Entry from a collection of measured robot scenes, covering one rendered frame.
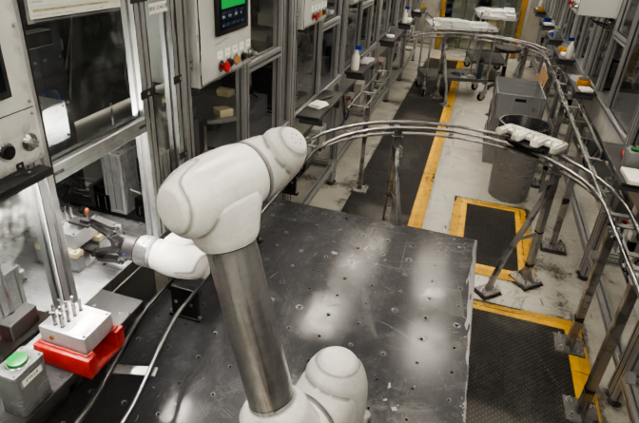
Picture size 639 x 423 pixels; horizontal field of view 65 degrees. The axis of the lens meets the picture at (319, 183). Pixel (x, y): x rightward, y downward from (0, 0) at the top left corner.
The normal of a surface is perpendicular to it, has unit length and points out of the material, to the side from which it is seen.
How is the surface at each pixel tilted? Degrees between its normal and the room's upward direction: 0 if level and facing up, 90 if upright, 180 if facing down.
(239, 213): 78
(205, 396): 0
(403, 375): 0
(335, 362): 6
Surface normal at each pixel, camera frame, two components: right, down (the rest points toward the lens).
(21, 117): 0.95, 0.18
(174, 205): -0.62, 0.24
